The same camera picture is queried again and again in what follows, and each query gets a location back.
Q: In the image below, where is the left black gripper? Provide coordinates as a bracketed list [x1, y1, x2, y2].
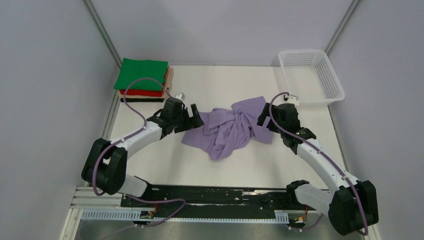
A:
[172, 103, 204, 133]

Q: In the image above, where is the lavender t shirt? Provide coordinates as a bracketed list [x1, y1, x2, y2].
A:
[181, 96, 274, 161]

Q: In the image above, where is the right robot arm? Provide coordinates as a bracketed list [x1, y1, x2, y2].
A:
[257, 102, 379, 236]

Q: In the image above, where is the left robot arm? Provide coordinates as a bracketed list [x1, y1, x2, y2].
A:
[81, 97, 204, 207]

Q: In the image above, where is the beige folded t shirt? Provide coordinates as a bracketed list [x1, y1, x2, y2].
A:
[126, 67, 174, 99]

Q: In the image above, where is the white plastic basket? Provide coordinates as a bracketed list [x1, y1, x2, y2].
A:
[278, 49, 346, 107]

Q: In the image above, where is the black folded t shirt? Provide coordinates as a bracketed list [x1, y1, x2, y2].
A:
[120, 98, 165, 103]

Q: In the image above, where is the red folded t shirt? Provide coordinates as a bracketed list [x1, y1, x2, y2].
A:
[114, 76, 164, 98]

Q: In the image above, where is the green folded t shirt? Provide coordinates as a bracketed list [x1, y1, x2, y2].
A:
[113, 58, 169, 91]

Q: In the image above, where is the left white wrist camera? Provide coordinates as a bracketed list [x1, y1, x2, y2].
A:
[173, 92, 186, 101]

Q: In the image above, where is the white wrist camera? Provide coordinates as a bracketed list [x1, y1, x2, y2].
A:
[283, 94, 300, 106]
[173, 92, 186, 101]

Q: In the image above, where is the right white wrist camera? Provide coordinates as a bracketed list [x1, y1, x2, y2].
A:
[283, 94, 300, 106]

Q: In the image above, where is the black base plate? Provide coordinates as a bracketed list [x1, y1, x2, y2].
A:
[120, 184, 307, 217]

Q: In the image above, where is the white slotted cable duct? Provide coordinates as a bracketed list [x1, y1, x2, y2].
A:
[80, 209, 290, 224]

